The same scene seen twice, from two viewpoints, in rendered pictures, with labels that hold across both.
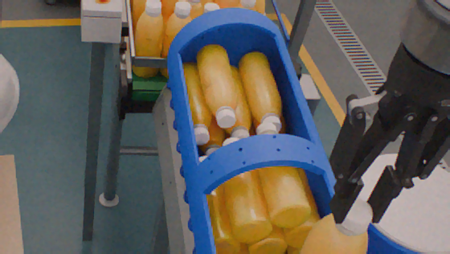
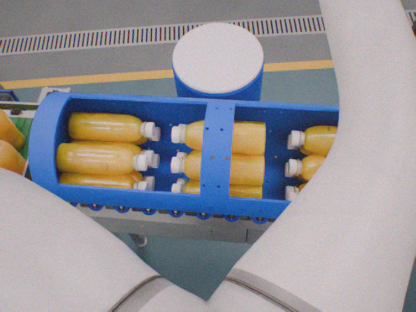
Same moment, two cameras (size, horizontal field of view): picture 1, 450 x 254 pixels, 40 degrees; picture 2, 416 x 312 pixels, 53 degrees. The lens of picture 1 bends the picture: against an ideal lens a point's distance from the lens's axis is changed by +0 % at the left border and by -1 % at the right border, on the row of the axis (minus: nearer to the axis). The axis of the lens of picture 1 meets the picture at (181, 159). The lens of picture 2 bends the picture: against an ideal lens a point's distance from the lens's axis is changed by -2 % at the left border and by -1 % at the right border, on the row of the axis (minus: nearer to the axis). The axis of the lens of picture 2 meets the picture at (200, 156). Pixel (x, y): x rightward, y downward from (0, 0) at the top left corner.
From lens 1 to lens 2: 68 cm
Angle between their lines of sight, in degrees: 38
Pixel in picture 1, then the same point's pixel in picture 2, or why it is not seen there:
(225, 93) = (122, 155)
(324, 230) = not seen: hidden behind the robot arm
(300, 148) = (219, 113)
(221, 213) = (238, 189)
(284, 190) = (251, 137)
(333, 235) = not seen: hidden behind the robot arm
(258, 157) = (225, 146)
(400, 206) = (223, 68)
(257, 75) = (100, 125)
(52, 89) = not seen: outside the picture
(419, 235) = (247, 65)
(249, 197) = (241, 164)
